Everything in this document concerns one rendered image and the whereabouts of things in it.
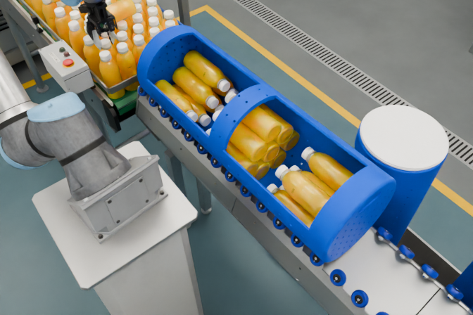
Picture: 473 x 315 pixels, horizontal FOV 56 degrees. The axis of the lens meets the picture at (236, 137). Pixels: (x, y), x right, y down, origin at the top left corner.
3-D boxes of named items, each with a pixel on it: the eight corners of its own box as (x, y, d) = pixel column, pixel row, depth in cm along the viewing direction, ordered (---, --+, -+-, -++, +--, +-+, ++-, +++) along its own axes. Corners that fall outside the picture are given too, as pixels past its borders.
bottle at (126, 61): (120, 84, 180) (110, 47, 166) (136, 77, 183) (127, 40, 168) (127, 93, 176) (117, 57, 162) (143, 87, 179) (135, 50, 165)
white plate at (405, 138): (413, 95, 154) (412, 98, 155) (344, 117, 147) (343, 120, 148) (468, 152, 137) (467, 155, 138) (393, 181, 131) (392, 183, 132)
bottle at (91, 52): (102, 69, 186) (91, 33, 172) (113, 76, 183) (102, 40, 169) (89, 79, 182) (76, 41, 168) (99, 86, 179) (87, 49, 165)
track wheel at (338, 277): (347, 278, 116) (350, 276, 118) (334, 266, 119) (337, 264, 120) (338, 290, 118) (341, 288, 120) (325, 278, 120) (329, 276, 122)
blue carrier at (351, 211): (316, 279, 120) (334, 225, 99) (142, 106, 164) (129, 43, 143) (381, 221, 132) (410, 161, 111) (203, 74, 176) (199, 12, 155)
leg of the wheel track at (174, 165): (184, 231, 236) (169, 159, 189) (178, 223, 239) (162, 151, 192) (193, 225, 239) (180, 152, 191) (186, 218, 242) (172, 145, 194)
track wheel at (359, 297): (369, 300, 113) (372, 298, 114) (356, 287, 115) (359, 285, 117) (360, 312, 114) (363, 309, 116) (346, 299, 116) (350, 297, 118)
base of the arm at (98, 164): (72, 207, 97) (46, 169, 95) (78, 193, 111) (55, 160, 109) (132, 170, 100) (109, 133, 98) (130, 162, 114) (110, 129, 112)
